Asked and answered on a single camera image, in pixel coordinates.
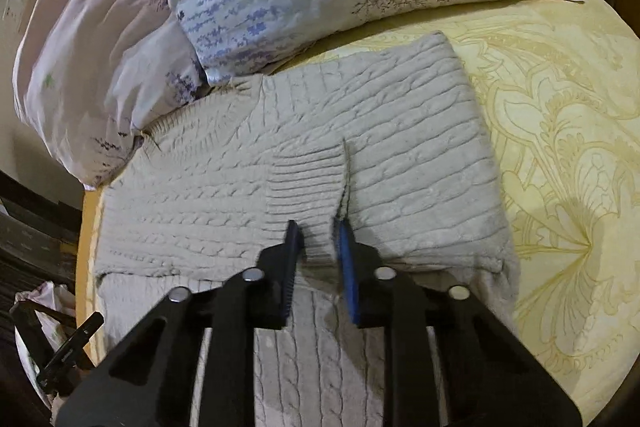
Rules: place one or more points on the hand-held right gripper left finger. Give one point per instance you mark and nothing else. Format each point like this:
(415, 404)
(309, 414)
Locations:
(293, 241)

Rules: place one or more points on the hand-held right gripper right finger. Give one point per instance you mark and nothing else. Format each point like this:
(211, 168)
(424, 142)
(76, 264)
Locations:
(345, 252)

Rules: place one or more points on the yellow floral blanket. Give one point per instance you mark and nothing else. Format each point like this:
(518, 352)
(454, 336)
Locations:
(565, 167)

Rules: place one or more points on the black folding stand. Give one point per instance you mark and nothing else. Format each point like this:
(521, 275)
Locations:
(60, 347)

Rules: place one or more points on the pale pink pillow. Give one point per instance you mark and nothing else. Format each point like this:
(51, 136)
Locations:
(95, 57)

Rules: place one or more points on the wooden bed frame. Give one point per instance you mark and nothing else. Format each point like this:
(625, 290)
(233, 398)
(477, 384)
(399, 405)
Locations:
(86, 257)

